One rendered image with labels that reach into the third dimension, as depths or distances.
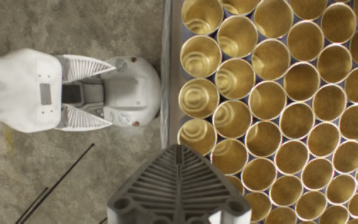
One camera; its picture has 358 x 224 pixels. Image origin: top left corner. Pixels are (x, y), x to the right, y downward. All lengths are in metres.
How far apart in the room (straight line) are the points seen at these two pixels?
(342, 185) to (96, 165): 1.83
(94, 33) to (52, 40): 0.45
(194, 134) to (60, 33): 1.77
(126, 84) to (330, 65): 1.09
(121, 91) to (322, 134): 1.13
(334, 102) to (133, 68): 1.01
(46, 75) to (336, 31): 0.49
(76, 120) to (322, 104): 0.49
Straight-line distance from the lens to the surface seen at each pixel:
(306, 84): 0.35
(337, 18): 0.42
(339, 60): 0.40
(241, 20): 0.29
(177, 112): 0.31
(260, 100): 0.36
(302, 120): 0.35
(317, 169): 0.43
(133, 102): 1.15
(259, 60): 0.36
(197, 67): 0.31
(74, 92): 0.86
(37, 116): 0.23
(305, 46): 0.38
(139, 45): 1.50
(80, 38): 1.78
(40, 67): 0.23
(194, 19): 0.35
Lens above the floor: 1.38
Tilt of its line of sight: 81 degrees down
